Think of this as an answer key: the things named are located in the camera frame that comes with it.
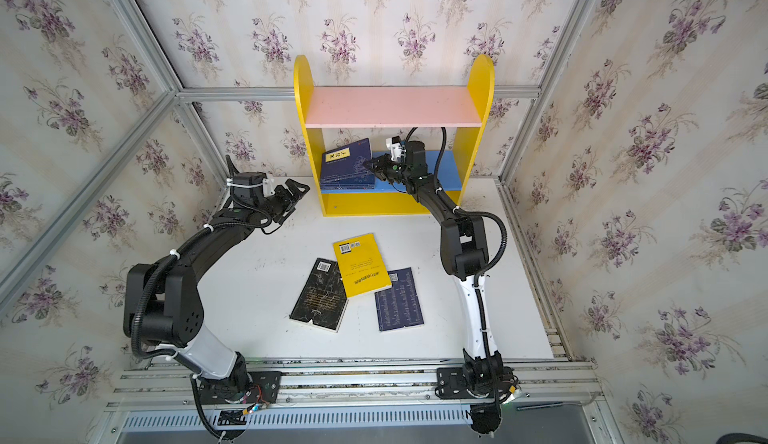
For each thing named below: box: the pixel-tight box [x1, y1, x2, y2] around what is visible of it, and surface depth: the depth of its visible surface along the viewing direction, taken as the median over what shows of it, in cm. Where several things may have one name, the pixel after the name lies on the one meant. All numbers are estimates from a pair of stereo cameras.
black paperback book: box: [289, 258, 349, 333], surface depth 88 cm
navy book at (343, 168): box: [320, 138, 375, 190], surface depth 99 cm
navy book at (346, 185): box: [320, 182, 375, 190], surface depth 100 cm
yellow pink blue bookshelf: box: [294, 54, 495, 216], surface depth 97 cm
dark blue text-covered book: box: [374, 267, 424, 331], surface depth 88 cm
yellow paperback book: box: [332, 233, 393, 299], surface depth 95 cm
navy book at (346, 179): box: [320, 171, 375, 189], surface depth 99 cm
